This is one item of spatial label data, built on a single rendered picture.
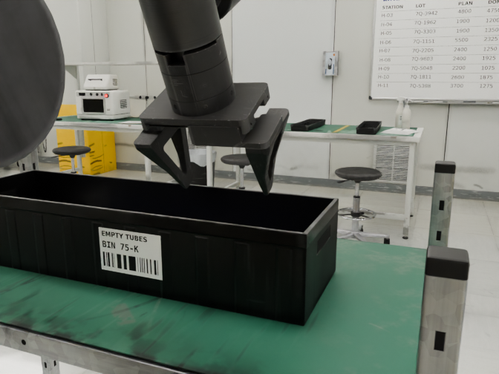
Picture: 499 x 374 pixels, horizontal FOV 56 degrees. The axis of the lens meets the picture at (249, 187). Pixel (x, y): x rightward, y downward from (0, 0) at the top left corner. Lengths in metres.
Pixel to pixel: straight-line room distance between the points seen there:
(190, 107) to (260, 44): 5.21
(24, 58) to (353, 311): 0.50
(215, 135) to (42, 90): 0.21
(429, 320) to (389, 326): 0.19
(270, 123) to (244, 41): 5.27
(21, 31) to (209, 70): 0.21
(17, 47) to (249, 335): 0.42
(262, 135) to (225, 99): 0.04
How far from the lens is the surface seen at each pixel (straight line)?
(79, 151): 4.49
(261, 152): 0.39
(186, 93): 0.39
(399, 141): 3.69
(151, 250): 0.62
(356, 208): 3.57
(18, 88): 0.20
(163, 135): 0.45
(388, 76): 5.23
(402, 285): 0.70
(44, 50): 0.21
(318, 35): 5.40
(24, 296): 0.70
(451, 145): 5.27
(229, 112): 0.39
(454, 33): 5.22
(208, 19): 0.38
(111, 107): 4.97
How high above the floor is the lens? 1.23
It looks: 13 degrees down
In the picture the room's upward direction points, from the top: straight up
